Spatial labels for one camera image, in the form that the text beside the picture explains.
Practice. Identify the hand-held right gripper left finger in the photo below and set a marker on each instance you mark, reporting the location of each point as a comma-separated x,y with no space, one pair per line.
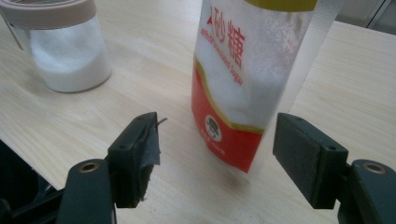
130,161

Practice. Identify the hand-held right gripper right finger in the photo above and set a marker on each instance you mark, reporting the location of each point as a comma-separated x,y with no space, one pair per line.
305,158

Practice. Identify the red and white sugar bag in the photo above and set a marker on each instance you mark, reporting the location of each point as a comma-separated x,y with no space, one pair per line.
249,77

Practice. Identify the glass jar with beige rim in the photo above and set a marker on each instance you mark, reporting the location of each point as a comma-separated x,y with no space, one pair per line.
68,62

